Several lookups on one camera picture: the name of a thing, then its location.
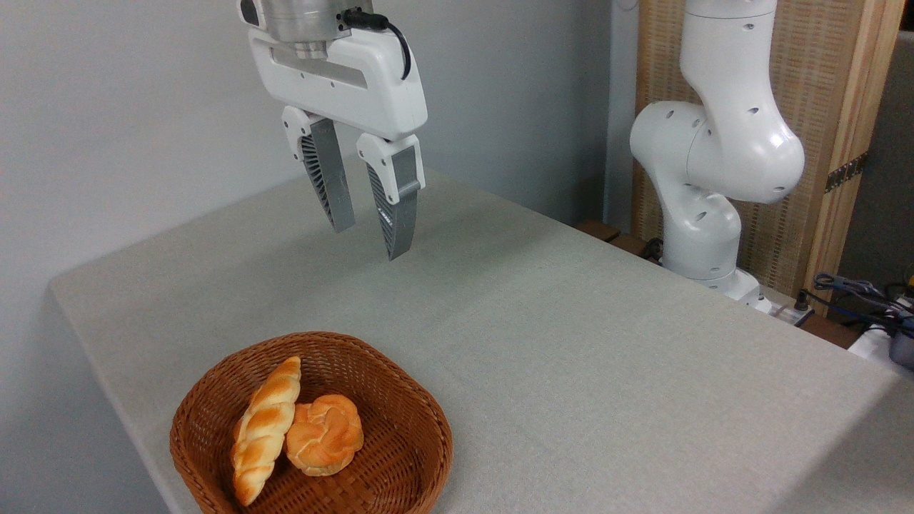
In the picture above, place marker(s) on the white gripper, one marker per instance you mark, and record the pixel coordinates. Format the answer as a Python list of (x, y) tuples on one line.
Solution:
[(371, 93)]

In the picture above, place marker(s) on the round knotted bread bun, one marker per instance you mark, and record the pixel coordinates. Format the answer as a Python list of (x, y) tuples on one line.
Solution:
[(325, 435)]

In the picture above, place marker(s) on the long braided bread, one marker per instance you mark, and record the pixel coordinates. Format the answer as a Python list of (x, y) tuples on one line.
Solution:
[(264, 428)]

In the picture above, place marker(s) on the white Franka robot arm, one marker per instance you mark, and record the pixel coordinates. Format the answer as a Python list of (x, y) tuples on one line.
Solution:
[(735, 143)]

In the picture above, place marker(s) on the brown wicker basket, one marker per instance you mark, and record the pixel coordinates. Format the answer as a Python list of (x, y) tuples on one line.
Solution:
[(400, 442)]

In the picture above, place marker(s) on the brown wooden base board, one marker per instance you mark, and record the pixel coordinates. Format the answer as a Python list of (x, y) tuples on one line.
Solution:
[(614, 239)]

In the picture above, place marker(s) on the grey tablecloth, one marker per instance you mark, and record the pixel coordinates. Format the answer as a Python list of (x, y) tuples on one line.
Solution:
[(571, 371)]

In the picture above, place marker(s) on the woven wooden screen panel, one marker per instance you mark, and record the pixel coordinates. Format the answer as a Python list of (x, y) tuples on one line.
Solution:
[(821, 78)]

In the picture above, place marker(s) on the metal screen hinge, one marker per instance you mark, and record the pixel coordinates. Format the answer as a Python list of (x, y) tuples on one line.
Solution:
[(846, 173)]

